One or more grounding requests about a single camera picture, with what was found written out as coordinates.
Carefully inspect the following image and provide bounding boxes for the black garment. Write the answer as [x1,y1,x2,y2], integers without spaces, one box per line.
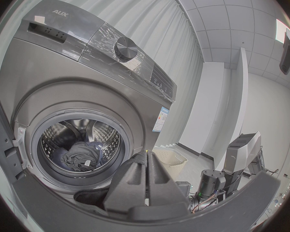
[73,151,148,212]

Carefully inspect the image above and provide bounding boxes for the grey washing machine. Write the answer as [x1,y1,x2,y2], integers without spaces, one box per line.
[0,0,178,203]

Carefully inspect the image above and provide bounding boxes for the ceiling light panel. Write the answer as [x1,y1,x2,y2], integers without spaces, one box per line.
[276,19,290,43]

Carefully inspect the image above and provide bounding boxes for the cream laundry basket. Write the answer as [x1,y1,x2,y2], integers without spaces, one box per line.
[152,149,188,179]

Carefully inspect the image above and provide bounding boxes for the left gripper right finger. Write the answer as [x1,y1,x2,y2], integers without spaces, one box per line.
[148,151,193,213]

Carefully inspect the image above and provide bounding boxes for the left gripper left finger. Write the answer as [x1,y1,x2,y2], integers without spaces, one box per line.
[103,163,148,215]

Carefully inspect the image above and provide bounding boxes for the washing machine door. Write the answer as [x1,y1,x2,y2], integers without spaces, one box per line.
[0,77,32,187]

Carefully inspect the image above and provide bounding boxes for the heap of dark clothes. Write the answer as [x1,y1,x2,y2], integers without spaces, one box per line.
[52,141,104,172]

